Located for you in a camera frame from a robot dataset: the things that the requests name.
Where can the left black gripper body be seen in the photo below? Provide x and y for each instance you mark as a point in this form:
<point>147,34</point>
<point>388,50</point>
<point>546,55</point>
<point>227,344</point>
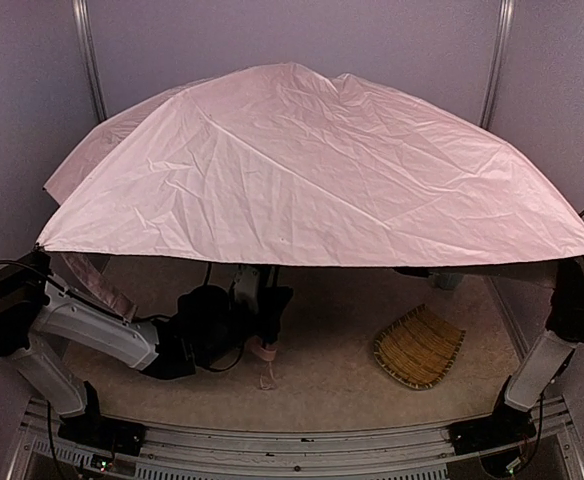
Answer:
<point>270,325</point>

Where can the pink and black folding umbrella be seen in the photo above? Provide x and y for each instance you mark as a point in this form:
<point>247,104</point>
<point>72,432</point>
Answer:
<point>278,164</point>

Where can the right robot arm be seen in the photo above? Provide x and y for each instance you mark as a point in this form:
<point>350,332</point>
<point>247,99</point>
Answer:
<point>549,355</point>

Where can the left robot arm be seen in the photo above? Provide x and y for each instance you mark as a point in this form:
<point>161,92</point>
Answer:
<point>209,323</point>

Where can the woven bamboo tray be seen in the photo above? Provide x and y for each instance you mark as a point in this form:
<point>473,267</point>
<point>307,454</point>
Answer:
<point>418,349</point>

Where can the white and blue cup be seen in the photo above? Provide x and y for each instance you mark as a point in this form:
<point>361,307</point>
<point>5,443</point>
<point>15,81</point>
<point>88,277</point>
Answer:
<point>445,280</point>

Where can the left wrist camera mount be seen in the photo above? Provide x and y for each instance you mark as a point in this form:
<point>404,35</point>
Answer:
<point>246,286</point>

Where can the aluminium front rail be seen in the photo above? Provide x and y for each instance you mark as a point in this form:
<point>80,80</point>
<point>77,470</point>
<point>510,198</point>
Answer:
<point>428,451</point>

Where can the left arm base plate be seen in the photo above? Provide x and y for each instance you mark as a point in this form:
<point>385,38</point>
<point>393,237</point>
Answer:
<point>104,433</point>

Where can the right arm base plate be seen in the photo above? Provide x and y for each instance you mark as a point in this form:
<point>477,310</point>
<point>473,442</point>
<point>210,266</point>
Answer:
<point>486,433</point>

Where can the left aluminium corner post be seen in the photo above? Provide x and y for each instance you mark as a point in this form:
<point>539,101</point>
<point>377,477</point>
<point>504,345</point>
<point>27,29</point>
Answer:
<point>85,37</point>

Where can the aluminium corner post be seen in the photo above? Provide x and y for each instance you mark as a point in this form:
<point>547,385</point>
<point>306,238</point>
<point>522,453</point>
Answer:
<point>85,37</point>
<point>503,32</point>

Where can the right aluminium corner post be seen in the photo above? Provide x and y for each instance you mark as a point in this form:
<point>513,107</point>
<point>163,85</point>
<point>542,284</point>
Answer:
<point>503,32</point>

